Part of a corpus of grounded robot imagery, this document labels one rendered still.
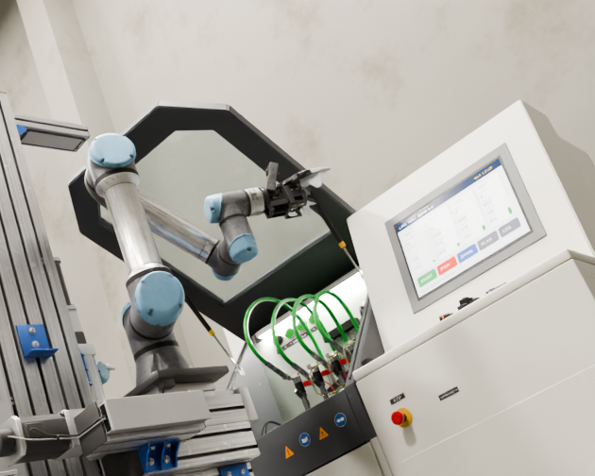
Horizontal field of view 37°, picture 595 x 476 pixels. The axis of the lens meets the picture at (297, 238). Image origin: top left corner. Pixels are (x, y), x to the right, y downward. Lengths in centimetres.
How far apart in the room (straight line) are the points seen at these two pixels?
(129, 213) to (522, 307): 101
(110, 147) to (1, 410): 70
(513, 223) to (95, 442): 134
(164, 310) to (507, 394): 87
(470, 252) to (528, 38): 204
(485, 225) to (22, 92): 579
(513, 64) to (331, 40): 122
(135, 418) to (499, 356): 93
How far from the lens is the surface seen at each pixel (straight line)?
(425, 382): 240
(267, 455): 270
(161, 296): 212
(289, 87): 542
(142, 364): 223
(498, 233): 263
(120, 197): 227
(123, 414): 190
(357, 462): 252
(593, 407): 223
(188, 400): 201
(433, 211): 278
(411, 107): 481
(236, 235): 228
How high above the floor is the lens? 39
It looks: 23 degrees up
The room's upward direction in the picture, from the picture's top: 22 degrees counter-clockwise
